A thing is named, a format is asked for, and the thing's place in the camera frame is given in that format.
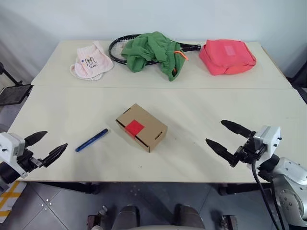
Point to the pink printed towel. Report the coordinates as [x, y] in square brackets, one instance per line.
[91, 62]

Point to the black tennis racket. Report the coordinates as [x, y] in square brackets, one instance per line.
[189, 47]

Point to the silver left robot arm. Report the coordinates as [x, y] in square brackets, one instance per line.
[7, 175]

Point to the red plastic bag liner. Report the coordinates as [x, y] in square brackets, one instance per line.
[134, 127]

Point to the green cloth garment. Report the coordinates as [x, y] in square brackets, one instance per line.
[148, 48]

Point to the brown cardboard box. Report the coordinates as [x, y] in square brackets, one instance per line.
[149, 117]

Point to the dark chair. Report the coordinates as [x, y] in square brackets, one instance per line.
[301, 81]

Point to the blue pen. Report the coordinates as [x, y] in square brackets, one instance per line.
[91, 141]

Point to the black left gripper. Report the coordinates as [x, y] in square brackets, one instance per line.
[26, 161]

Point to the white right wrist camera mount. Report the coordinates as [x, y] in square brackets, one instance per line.
[271, 139]

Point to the coral pink fabric bag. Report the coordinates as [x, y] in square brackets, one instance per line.
[225, 60]

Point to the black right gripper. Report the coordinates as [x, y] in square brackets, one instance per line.
[249, 151]

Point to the black table base frame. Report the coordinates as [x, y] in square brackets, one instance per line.
[72, 187]
[239, 188]

